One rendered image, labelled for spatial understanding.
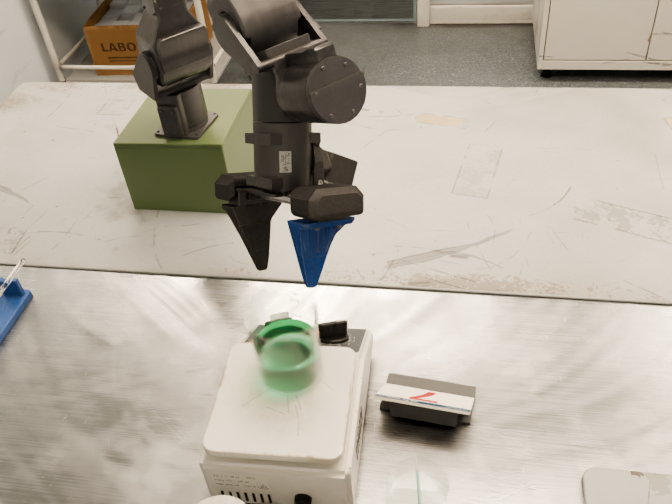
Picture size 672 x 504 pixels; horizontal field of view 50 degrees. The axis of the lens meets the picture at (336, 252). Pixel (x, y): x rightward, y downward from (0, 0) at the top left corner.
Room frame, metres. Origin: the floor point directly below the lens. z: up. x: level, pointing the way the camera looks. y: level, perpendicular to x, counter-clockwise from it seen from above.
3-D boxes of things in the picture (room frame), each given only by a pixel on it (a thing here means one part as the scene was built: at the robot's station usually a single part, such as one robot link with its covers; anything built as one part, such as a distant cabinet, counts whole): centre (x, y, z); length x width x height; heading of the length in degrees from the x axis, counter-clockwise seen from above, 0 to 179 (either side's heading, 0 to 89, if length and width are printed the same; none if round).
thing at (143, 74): (0.83, 0.17, 1.10); 0.09 x 0.07 x 0.06; 124
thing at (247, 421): (0.39, 0.06, 0.98); 0.12 x 0.12 x 0.01; 79
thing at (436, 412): (0.43, -0.07, 0.92); 0.09 x 0.06 x 0.04; 71
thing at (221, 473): (0.42, 0.05, 0.94); 0.22 x 0.13 x 0.08; 169
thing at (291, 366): (0.41, 0.05, 1.03); 0.07 x 0.06 x 0.08; 52
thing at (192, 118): (0.83, 0.18, 1.04); 0.07 x 0.07 x 0.06; 68
